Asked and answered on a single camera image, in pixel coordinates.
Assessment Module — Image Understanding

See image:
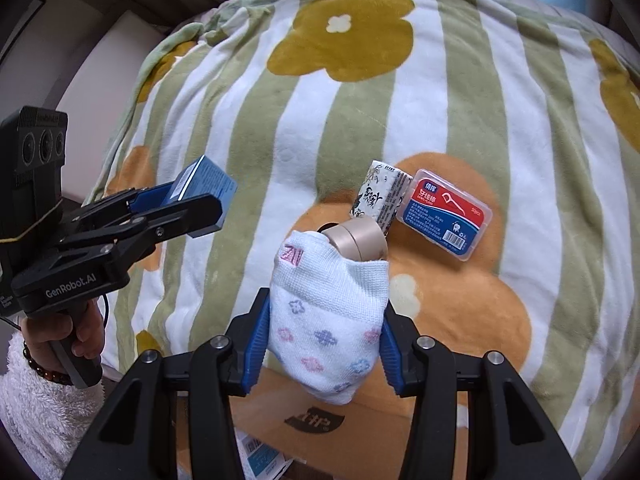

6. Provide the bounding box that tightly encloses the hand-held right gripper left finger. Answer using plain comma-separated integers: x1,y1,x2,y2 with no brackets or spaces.
62,287,273,480

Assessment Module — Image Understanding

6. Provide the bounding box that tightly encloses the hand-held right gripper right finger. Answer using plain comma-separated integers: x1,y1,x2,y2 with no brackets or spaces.
380,305,581,480

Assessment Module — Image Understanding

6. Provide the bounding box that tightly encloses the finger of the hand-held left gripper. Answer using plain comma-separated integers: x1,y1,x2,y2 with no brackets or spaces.
52,194,224,263
75,184,177,225

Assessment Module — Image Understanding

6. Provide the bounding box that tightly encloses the small blue box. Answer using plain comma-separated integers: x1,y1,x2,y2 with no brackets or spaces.
165,155,238,207

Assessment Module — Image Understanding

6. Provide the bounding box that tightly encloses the white flower-print sock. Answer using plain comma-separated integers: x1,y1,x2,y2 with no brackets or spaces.
269,230,390,407

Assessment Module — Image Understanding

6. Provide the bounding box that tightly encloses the brown cardboard box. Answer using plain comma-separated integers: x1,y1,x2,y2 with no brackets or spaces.
175,369,471,480

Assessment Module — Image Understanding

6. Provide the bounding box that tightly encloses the person's left forearm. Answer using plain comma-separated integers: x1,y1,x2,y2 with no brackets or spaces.
0,334,112,480

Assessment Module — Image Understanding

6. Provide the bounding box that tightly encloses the person's left hand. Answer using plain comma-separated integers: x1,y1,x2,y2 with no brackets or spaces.
21,302,107,377

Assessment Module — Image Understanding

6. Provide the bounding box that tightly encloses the white and blue box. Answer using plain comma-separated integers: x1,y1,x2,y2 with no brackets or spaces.
234,427,296,480

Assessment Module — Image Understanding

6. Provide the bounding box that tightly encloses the gold round jar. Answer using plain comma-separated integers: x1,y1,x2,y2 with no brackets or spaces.
320,217,389,262

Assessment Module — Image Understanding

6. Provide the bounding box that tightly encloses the clear floss pick box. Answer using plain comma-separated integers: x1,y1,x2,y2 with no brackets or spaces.
394,167,494,263

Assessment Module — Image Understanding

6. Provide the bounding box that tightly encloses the ink-print tissue pack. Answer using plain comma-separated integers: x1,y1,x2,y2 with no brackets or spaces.
347,159,413,235

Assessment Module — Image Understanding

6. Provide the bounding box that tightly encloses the striped flower-print blanket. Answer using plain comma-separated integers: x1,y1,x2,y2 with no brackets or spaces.
92,0,640,480

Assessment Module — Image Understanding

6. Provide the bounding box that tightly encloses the black cable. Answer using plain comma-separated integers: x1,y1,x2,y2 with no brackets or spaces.
0,294,112,333

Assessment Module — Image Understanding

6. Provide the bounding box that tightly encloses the brown bead bracelet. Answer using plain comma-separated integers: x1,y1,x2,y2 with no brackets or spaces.
22,341,73,387

